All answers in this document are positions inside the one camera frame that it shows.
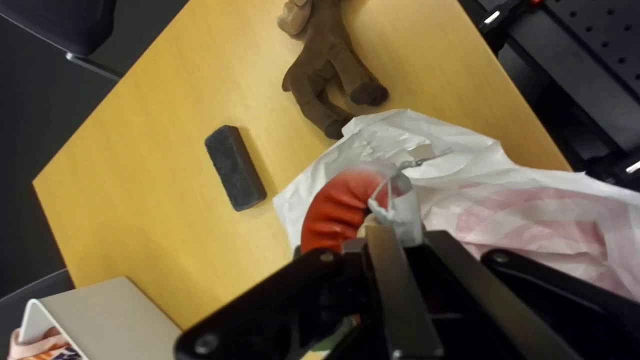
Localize brown plush moose toy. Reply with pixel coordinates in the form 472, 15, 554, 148
278, 0, 392, 143

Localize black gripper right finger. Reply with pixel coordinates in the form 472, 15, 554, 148
422, 229, 640, 360

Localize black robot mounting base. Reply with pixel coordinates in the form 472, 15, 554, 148
459, 0, 640, 193

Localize white red plastic shopping bag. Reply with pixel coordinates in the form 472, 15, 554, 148
273, 109, 640, 304

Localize white plastic storage bin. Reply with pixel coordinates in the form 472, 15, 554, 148
19, 277, 185, 360

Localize red toy radish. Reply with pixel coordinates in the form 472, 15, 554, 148
299, 168, 402, 259

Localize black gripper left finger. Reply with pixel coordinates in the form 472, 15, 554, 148
174, 223, 447, 360

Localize black rectangular eraser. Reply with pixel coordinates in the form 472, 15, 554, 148
203, 124, 271, 214

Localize orange printed snack packet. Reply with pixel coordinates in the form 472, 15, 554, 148
7, 327, 85, 360

